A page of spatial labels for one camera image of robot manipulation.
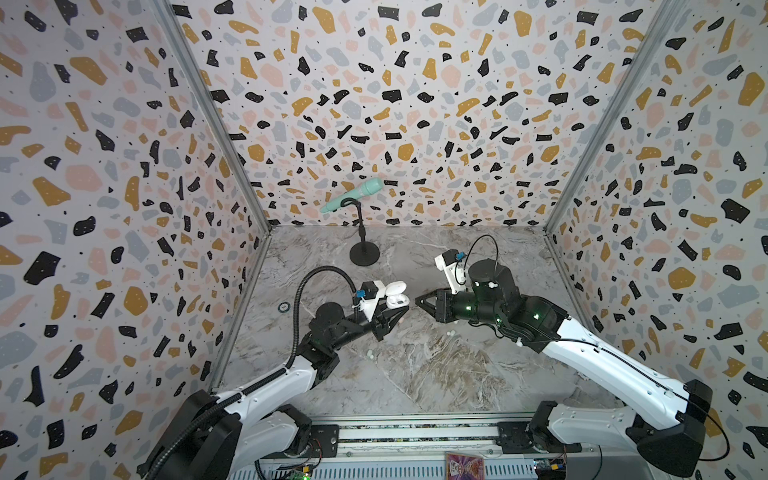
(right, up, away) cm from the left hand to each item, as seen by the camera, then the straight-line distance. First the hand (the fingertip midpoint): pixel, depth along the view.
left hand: (407, 300), depth 72 cm
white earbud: (+13, -13, +20) cm, 28 cm away
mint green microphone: (-11, +31, +16) cm, 36 cm away
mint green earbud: (-11, -18, +16) cm, 26 cm away
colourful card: (+13, -39, -2) cm, 41 cm away
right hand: (+2, +1, -7) cm, 8 cm away
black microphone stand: (-15, +11, +41) cm, 45 cm away
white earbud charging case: (-3, +1, 0) cm, 3 cm away
